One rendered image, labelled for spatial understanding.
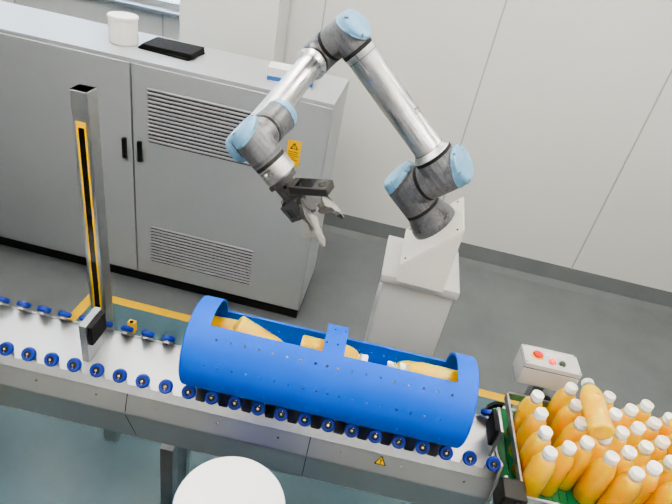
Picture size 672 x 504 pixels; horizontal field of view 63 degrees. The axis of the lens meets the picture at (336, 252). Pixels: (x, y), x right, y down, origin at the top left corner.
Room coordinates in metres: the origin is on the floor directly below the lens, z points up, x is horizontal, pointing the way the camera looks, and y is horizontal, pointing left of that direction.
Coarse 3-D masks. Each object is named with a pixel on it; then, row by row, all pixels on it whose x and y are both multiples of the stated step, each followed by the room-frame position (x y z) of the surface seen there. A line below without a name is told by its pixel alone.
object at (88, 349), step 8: (96, 312) 1.28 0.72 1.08; (104, 312) 1.29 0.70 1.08; (88, 320) 1.24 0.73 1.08; (96, 320) 1.25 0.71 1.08; (104, 320) 1.29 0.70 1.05; (80, 328) 1.21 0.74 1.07; (88, 328) 1.21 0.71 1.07; (96, 328) 1.24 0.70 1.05; (104, 328) 1.28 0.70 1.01; (80, 336) 1.21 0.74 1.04; (88, 336) 1.21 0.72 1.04; (96, 336) 1.23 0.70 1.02; (88, 344) 1.21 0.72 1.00; (96, 344) 1.26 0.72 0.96; (88, 352) 1.21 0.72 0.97; (96, 352) 1.25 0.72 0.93; (88, 360) 1.21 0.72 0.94
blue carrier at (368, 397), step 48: (192, 336) 1.15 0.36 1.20; (240, 336) 1.17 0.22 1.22; (288, 336) 1.37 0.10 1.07; (336, 336) 1.23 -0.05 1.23; (192, 384) 1.11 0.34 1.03; (240, 384) 1.10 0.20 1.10; (288, 384) 1.10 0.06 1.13; (336, 384) 1.11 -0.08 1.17; (384, 384) 1.12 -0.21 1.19; (432, 384) 1.14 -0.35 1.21; (432, 432) 1.08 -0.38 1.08
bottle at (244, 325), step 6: (240, 318) 1.27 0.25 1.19; (246, 318) 1.26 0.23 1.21; (240, 324) 1.23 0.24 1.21; (246, 324) 1.24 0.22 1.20; (252, 324) 1.25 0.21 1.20; (234, 330) 1.22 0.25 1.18; (240, 330) 1.22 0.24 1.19; (246, 330) 1.22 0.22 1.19; (252, 330) 1.23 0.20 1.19; (258, 330) 1.24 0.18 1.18; (264, 330) 1.26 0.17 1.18; (264, 336) 1.23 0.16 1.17; (270, 336) 1.25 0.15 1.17; (276, 336) 1.27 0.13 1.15
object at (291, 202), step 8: (288, 176) 1.25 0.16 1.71; (280, 184) 1.24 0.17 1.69; (288, 184) 1.26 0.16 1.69; (280, 192) 1.27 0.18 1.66; (288, 192) 1.27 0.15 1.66; (288, 200) 1.27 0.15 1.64; (296, 200) 1.24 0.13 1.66; (304, 200) 1.24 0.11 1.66; (312, 200) 1.26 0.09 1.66; (320, 200) 1.28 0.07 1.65; (280, 208) 1.26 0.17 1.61; (288, 208) 1.25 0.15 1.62; (296, 208) 1.25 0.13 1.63; (312, 208) 1.24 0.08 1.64; (288, 216) 1.26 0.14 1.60; (296, 216) 1.25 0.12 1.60
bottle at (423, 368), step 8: (408, 368) 1.22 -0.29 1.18; (416, 368) 1.21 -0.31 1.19; (424, 368) 1.21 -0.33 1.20; (432, 368) 1.22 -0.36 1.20; (440, 368) 1.23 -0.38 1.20; (448, 368) 1.24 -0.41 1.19; (432, 376) 1.20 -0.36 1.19; (440, 376) 1.20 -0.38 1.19; (448, 376) 1.20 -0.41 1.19; (456, 376) 1.21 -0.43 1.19
